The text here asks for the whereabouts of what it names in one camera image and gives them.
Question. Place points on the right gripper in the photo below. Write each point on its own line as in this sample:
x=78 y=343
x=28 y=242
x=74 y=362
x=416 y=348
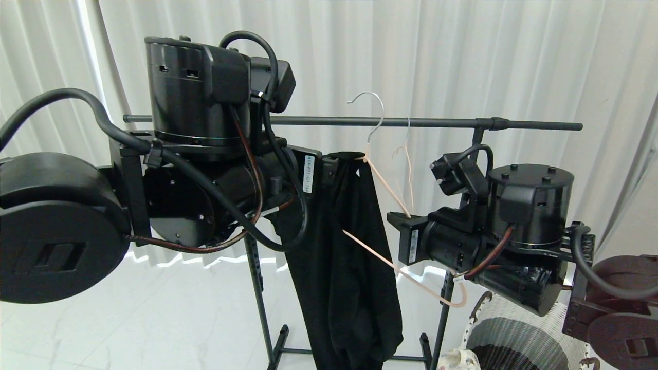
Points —
x=447 y=246

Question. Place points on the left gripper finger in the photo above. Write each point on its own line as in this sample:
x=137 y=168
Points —
x=330 y=169

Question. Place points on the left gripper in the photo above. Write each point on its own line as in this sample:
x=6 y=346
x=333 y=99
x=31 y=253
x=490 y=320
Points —
x=180 y=205

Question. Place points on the pink clothes hanger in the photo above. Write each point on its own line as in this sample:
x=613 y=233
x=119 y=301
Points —
x=388 y=187
x=410 y=180

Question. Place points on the black garment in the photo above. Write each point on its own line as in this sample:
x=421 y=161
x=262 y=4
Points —
x=349 y=257

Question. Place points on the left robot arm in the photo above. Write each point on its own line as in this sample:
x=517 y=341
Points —
x=56 y=226

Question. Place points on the black clothes rack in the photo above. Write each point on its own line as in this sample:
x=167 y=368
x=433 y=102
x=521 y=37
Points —
x=437 y=122

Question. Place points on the white laundry basket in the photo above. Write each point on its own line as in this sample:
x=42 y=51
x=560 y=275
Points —
x=514 y=341

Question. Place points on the cream printed garment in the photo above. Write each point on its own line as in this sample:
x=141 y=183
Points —
x=457 y=361

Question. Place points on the white curtain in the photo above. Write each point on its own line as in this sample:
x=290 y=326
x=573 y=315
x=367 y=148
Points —
x=462 y=51

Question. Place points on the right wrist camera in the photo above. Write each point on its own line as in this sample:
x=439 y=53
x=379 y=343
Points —
x=455 y=174

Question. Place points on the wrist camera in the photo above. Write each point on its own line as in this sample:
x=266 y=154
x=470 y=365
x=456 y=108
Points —
x=455 y=174
x=280 y=82

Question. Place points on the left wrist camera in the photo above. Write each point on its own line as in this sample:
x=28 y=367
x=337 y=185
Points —
x=280 y=82

